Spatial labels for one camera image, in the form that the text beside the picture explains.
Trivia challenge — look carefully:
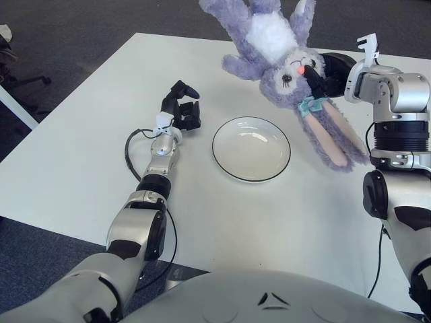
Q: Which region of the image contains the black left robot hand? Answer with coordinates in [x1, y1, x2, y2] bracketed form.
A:
[160, 79, 203, 132]

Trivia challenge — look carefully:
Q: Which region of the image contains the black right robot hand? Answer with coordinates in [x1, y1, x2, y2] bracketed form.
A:
[304, 52, 358, 100]

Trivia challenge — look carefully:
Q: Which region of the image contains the purple plush bunny doll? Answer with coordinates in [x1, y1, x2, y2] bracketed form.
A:
[198, 0, 370, 172]

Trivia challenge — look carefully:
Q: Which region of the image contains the white plate with black rim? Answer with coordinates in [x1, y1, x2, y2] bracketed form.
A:
[211, 116, 292, 184]

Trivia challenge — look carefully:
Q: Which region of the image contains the black office chair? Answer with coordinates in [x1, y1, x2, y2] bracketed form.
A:
[0, 23, 51, 88]

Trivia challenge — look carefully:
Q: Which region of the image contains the grey robot torso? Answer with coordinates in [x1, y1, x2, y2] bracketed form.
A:
[121, 268, 422, 323]

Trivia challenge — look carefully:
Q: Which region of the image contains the white left wrist cable clip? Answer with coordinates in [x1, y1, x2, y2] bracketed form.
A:
[153, 113, 173, 137]

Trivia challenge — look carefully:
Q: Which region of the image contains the white wrist cable clip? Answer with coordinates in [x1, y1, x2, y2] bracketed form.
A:
[356, 33, 380, 67]
[153, 113, 173, 137]

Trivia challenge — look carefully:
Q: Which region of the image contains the white right wrist cable clip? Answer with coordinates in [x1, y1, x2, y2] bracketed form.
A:
[356, 33, 380, 67]

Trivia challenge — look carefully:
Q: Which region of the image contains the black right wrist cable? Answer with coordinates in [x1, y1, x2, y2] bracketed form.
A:
[364, 120, 376, 157]

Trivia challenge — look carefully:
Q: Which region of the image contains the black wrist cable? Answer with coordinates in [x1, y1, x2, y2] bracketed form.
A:
[364, 120, 376, 157]
[124, 129, 159, 182]

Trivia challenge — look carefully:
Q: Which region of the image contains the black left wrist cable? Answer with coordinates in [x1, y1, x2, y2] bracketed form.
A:
[124, 129, 159, 182]

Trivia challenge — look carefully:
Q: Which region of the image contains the thin black left elbow cable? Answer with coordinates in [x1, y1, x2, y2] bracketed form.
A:
[136, 208, 179, 293]

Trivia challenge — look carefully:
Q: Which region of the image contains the thin black elbow cable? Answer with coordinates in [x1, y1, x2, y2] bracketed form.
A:
[136, 208, 179, 293]
[366, 227, 385, 299]

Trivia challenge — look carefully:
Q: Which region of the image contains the thin black right elbow cable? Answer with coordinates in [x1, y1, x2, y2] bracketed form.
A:
[366, 227, 385, 299]

